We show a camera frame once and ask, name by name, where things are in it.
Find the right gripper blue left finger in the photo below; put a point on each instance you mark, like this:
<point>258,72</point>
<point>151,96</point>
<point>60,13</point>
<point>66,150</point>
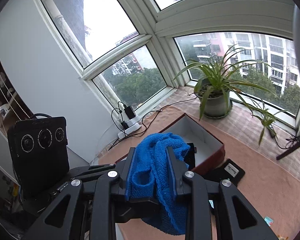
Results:
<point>72,213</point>

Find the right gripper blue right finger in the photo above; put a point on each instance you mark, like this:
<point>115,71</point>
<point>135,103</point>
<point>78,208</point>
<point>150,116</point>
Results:
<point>235,217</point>

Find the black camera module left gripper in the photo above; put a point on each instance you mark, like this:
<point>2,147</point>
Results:
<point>38,148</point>

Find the blue knitted cloth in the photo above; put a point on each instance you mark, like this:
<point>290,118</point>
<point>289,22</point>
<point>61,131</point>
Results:
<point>148,177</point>

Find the small spider plant shoot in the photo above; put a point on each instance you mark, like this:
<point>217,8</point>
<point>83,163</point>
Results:
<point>261,112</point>

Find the large potted spider plant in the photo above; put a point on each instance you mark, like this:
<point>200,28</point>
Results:
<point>214,87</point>

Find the black fuzzy gloves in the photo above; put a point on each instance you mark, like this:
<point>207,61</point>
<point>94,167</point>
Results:
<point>228,170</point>

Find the white power strip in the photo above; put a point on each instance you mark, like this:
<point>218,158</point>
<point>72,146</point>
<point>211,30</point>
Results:
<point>132,125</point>

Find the pink blanket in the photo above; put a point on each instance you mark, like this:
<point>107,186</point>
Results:
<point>272,191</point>

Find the light blue wipes packet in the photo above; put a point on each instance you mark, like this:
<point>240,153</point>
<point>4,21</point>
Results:
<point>211,204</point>

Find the black drawstring pouch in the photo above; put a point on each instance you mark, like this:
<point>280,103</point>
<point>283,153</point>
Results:
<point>190,157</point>

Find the black charger plug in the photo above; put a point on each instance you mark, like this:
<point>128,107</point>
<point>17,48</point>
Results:
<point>129,112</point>

